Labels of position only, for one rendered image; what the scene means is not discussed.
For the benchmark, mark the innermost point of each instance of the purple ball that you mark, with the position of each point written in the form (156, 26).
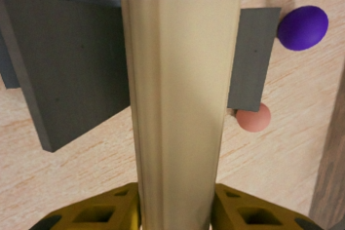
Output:
(303, 28)

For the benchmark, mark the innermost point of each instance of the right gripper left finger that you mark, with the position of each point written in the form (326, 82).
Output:
(115, 209)

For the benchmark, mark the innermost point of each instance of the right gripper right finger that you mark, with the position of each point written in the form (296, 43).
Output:
(233, 209)

